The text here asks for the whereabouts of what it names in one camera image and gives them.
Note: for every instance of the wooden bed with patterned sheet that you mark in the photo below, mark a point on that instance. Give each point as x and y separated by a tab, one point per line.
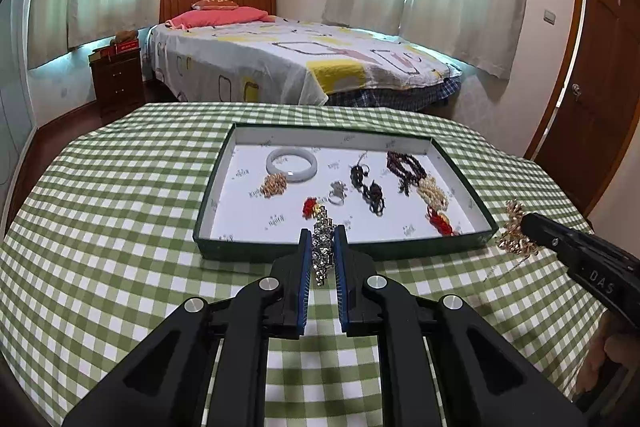
280	62

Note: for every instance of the wall light switch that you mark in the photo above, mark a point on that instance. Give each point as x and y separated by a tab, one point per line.
550	16

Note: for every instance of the dark wooden nightstand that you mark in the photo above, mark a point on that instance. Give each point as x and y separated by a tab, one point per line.
120	82

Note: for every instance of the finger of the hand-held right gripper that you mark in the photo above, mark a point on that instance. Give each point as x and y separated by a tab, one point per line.
545	234

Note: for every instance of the brown soft toy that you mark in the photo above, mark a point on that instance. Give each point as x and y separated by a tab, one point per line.
125	37

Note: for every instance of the small red knot charm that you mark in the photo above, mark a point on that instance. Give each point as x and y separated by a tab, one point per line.
440	221
311	207

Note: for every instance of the orange pillow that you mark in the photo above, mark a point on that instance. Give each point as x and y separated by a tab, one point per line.
215	3

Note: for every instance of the pale wardrobe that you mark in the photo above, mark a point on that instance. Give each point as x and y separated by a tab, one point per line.
15	97

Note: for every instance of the person's right hand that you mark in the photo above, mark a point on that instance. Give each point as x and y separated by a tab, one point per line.
602	347

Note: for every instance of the yellow flat box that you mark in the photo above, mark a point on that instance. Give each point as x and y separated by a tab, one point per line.
102	54

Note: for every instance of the green checked tablecloth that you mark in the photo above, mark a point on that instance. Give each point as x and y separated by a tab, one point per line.
125	207

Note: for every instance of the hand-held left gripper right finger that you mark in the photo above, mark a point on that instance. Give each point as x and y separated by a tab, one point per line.
340	282

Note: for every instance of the pink pillow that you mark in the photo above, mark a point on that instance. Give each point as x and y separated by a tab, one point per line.
215	17

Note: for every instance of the white jade bangle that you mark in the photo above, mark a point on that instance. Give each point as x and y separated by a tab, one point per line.
271	164

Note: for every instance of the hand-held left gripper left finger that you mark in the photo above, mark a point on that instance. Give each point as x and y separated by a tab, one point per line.
301	287

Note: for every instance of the brown wooden door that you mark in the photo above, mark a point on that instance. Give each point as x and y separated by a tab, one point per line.
595	97

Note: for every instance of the dark green tray box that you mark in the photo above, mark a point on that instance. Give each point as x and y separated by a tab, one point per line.
250	222

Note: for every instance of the red box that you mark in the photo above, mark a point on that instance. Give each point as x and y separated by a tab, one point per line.
126	48

